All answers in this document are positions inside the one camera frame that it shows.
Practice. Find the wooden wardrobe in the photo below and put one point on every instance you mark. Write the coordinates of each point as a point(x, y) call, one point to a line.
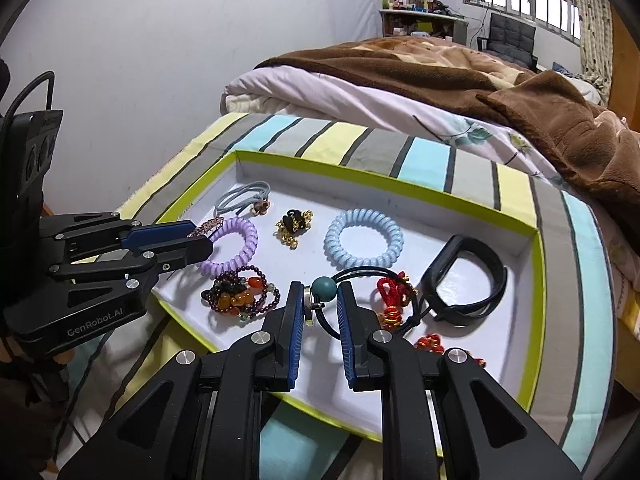
point(625, 75)

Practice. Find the striped bedsheet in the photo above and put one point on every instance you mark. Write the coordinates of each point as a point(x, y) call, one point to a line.
point(575, 310)

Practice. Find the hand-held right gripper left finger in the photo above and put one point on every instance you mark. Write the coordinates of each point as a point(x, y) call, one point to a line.
point(297, 340)

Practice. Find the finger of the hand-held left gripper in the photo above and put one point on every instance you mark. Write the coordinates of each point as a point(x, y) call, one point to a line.
point(187, 252)
point(160, 234)

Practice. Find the black and gold hair ornament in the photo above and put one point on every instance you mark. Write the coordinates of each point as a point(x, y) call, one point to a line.
point(291, 224)

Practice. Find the person's left hand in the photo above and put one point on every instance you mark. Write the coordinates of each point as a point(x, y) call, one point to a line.
point(64, 358)

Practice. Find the rose gold hair clip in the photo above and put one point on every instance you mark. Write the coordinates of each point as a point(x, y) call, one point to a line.
point(210, 226)

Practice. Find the black fitness band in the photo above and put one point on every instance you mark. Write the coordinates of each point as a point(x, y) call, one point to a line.
point(492, 280)

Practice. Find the dark clothing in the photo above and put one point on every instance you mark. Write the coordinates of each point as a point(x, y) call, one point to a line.
point(4, 80)

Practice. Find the green cardboard tray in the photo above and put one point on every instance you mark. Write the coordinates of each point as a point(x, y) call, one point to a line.
point(475, 355)

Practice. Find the white shelf desk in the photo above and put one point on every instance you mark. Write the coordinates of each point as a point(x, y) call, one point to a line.
point(400, 22)

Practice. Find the patterned curtain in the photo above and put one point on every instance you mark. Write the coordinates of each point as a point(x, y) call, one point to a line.
point(595, 40)

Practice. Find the black chair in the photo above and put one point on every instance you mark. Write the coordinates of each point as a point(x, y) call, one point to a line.
point(510, 37)

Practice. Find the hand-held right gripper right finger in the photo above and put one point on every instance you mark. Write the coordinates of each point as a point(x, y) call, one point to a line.
point(346, 340)

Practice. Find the brown fleece blanket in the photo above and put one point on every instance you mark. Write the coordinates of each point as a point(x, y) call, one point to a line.
point(550, 125)

